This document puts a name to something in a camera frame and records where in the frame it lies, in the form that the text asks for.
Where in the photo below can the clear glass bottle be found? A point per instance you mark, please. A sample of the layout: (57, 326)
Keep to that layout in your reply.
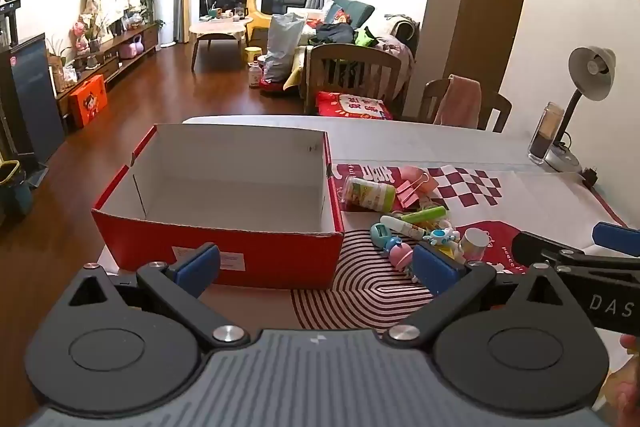
(545, 142)

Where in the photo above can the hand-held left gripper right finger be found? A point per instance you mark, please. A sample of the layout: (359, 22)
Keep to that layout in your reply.
(435, 267)

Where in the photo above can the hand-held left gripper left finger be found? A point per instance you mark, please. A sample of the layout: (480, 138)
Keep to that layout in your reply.
(200, 264)

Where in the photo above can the person's right hand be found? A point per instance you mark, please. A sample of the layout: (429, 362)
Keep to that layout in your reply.
(629, 399)

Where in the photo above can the white round container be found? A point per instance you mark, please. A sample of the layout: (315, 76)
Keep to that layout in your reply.
(475, 239)

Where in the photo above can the wooden tv cabinet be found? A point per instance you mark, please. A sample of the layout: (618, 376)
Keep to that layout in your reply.
(145, 34)

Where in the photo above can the dark blue tall appliance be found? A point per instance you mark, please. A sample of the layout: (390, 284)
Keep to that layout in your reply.
(30, 97)

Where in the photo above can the round coffee table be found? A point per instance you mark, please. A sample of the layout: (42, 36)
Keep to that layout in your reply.
(220, 28)

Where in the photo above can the pink handbag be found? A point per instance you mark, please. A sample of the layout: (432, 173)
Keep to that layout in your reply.
(131, 48)

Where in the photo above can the red printed cushion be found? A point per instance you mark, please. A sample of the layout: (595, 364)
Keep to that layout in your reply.
(355, 104)

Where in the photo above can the grey plastic bag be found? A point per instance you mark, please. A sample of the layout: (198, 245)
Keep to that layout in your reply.
(282, 47)

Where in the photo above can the orange gift box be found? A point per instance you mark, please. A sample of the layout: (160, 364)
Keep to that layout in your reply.
(87, 102)

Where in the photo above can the toothpick jar with green lid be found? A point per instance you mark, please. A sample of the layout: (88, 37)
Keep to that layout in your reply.
(367, 194)

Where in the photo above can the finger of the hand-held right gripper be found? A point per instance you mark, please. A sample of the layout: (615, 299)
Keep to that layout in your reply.
(617, 239)
(545, 247)

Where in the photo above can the small teal plastic toy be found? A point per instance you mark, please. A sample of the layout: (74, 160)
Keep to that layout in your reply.
(380, 237)

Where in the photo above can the teal trash bin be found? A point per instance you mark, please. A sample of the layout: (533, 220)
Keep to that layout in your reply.
(12, 189)

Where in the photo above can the yellow plastic stool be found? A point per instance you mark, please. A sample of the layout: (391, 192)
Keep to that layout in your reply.
(253, 56)

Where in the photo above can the sofa with clothes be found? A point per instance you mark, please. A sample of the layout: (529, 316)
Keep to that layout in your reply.
(385, 27)

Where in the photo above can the plastic bottle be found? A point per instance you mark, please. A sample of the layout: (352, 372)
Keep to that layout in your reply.
(255, 76)

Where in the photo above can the pink binder clip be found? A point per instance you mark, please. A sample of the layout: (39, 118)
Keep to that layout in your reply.
(412, 197)

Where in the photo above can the grey desk lamp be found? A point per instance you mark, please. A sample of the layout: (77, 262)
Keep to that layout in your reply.
(592, 72)

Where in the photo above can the black power plug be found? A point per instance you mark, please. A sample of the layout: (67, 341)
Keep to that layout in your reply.
(590, 177)

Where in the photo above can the red and white printed mat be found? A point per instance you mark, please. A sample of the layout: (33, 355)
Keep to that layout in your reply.
(360, 267)

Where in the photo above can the red cardboard box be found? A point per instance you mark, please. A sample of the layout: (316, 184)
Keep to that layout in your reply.
(280, 257)

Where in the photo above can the black countertop appliance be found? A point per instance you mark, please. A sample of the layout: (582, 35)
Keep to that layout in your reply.
(10, 24)

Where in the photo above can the teal sofa cushion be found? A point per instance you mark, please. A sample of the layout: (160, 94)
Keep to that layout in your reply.
(357, 12)

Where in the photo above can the wooden slatted chair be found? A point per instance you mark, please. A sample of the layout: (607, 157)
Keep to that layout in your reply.
(350, 52)

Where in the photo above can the pink and blue toy figure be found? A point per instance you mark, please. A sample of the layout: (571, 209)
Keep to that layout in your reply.
(400, 254)

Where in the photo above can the pink plastic bowl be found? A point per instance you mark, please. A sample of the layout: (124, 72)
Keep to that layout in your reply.
(407, 173)

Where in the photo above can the pink cloth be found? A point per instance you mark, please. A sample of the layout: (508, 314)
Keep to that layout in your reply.
(460, 102)

